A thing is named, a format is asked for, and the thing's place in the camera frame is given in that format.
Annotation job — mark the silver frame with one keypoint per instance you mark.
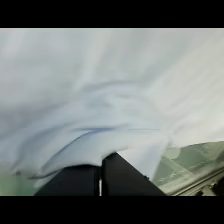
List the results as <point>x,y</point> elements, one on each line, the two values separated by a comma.
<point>200,187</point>

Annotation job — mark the white shirt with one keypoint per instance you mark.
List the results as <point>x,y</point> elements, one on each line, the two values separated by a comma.
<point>100,93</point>

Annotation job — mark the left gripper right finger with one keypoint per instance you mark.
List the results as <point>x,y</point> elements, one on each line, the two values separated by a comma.
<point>125,180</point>

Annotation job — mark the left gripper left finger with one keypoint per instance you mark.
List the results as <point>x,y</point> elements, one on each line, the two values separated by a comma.
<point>73,182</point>

